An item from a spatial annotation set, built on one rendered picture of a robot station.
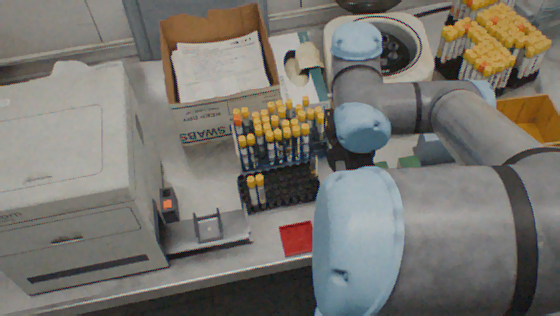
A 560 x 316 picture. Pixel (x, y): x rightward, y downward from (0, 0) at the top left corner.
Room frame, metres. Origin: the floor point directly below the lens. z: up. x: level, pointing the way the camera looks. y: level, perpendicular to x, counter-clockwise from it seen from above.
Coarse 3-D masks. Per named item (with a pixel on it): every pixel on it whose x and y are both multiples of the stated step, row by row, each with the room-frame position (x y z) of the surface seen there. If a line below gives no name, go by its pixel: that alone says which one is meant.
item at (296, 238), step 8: (296, 224) 0.56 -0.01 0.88; (304, 224) 0.56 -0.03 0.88; (280, 232) 0.54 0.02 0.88; (288, 232) 0.54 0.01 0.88; (296, 232) 0.54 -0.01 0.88; (304, 232) 0.54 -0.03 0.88; (288, 240) 0.52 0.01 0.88; (296, 240) 0.52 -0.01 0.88; (304, 240) 0.52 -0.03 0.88; (288, 248) 0.51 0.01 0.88; (296, 248) 0.50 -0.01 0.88; (304, 248) 0.50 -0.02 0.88; (288, 256) 0.49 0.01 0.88
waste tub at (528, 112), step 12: (528, 96) 0.77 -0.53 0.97; (540, 96) 0.77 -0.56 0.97; (504, 108) 0.77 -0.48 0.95; (516, 108) 0.77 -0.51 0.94; (528, 108) 0.77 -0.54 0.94; (540, 108) 0.77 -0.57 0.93; (552, 108) 0.74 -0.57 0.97; (516, 120) 0.77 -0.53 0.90; (528, 120) 0.77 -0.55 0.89; (540, 120) 0.76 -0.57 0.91; (552, 120) 0.72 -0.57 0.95; (528, 132) 0.74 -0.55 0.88; (540, 132) 0.74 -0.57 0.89; (552, 132) 0.71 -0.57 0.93; (552, 144) 0.64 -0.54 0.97
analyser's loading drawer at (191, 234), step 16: (176, 224) 0.56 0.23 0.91; (192, 224) 0.56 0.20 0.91; (208, 224) 0.55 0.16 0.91; (224, 224) 0.55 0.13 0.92; (240, 224) 0.55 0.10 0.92; (160, 240) 0.53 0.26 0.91; (176, 240) 0.52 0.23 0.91; (192, 240) 0.52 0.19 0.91; (208, 240) 0.51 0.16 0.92; (224, 240) 0.52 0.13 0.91
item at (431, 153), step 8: (424, 136) 0.69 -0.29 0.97; (432, 136) 0.68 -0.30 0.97; (424, 144) 0.68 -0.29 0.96; (432, 144) 0.68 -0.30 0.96; (440, 144) 0.68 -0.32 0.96; (416, 152) 0.70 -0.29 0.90; (424, 152) 0.67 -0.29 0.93; (432, 152) 0.68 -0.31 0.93; (440, 152) 0.68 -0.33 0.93; (448, 152) 0.68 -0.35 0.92; (424, 160) 0.68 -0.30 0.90; (432, 160) 0.68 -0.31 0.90; (440, 160) 0.68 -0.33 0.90; (448, 160) 0.68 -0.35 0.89
